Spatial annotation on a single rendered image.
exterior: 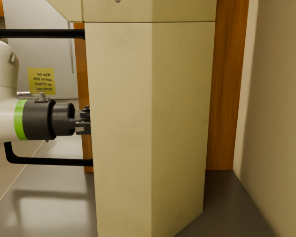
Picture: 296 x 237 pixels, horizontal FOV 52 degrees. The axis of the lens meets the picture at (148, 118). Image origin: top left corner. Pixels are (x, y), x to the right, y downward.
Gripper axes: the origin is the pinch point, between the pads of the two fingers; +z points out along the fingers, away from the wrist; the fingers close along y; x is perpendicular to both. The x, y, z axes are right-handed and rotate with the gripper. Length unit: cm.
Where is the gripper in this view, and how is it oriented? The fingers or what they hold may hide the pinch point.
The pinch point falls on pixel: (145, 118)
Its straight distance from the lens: 69.1
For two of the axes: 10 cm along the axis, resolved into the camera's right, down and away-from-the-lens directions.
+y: -0.4, -3.2, 9.5
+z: 10.0, -0.2, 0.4
